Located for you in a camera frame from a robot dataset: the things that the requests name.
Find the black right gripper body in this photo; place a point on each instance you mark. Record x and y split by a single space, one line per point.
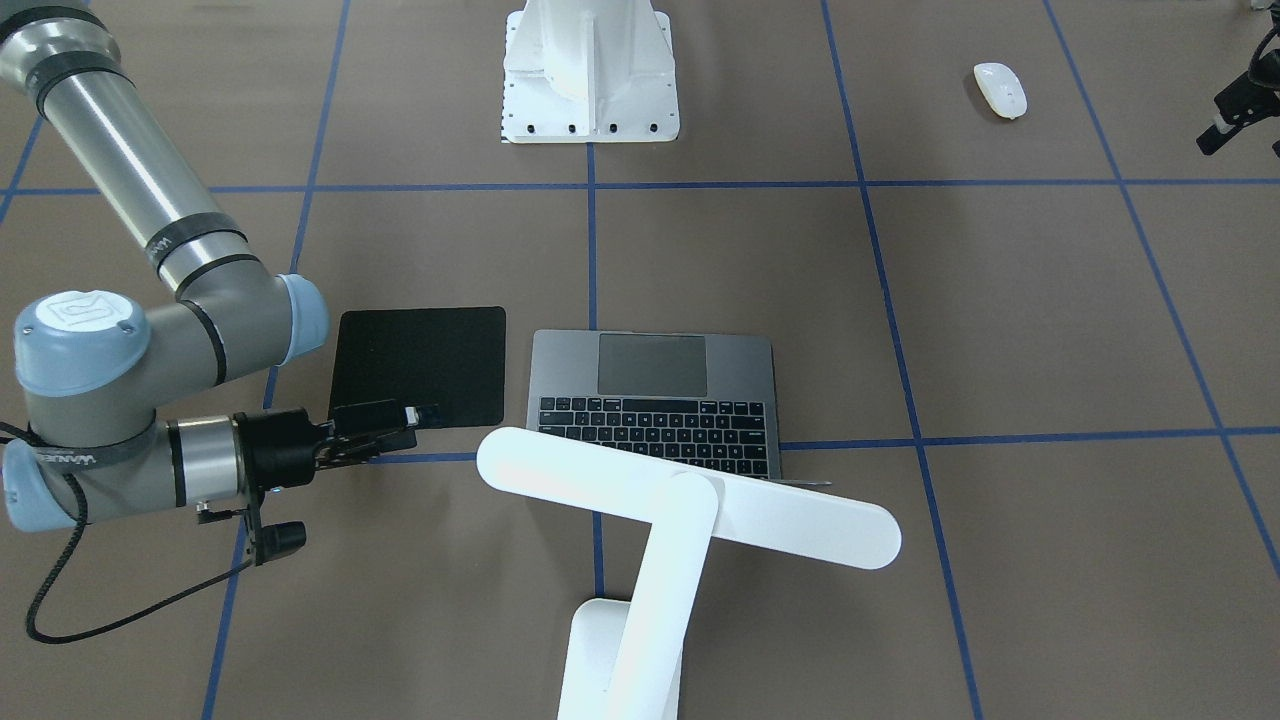
277 448

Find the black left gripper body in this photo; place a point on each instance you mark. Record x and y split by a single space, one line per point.
1238 108

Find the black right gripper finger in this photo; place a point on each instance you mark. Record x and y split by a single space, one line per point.
358 433

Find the black mouse pad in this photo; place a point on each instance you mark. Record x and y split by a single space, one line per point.
450 358

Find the white computer mouse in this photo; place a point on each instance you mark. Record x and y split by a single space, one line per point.
1001 89

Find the grey laptop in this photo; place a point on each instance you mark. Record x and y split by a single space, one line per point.
708 400

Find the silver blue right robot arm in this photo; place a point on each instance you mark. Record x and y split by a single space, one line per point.
95 366

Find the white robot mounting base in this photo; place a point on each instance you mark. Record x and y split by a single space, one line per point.
589 72

